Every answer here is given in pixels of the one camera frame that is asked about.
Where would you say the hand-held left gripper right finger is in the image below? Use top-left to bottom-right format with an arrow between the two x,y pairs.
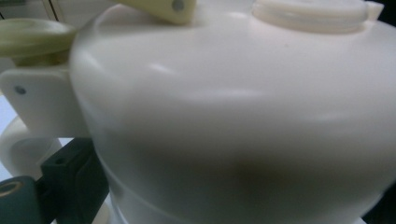
361,182 -> 396,224

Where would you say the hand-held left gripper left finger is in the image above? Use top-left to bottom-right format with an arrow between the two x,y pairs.
40,137 -> 110,224

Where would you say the white round cup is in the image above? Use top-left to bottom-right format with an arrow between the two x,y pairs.
0,0 -> 396,224

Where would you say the white table mat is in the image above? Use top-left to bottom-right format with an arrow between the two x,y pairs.
0,92 -> 18,183

